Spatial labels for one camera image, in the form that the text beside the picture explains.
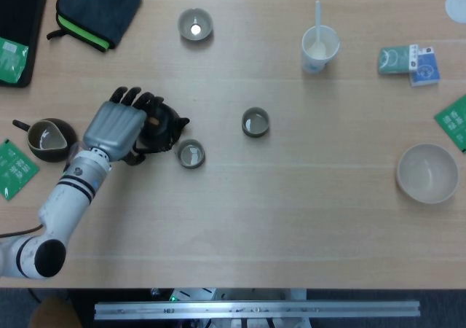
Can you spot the dark grey folded towel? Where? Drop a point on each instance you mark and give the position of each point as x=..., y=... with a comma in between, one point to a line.
x=102, y=3

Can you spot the black teapot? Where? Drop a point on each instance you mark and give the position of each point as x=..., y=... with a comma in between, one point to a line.
x=164, y=133

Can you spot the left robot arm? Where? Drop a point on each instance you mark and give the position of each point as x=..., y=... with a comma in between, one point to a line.
x=69, y=200

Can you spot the small grey bowl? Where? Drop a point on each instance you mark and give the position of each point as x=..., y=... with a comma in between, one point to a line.
x=195, y=23

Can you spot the white paper cup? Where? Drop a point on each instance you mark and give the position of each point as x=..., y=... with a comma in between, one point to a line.
x=313, y=63

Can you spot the green tea packet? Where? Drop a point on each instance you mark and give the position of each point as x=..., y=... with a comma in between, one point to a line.
x=453, y=124
x=11, y=60
x=16, y=169

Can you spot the aluminium rail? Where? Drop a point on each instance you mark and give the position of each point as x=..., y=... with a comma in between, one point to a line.
x=255, y=309

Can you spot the white plastic spoon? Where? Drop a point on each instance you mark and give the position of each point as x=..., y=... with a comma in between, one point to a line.
x=318, y=22

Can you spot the dark teacup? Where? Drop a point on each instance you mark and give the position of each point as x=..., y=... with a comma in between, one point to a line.
x=255, y=124
x=190, y=155

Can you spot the blue and white box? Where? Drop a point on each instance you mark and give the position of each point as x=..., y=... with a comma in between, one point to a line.
x=426, y=69

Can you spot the green tissue pack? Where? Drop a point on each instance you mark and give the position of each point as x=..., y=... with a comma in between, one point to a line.
x=395, y=60

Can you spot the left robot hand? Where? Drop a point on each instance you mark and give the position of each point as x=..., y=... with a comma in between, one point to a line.
x=114, y=129

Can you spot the beige bowl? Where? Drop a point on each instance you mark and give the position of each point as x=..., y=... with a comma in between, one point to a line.
x=427, y=173

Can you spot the black tray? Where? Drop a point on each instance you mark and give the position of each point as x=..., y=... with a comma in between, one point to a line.
x=18, y=11

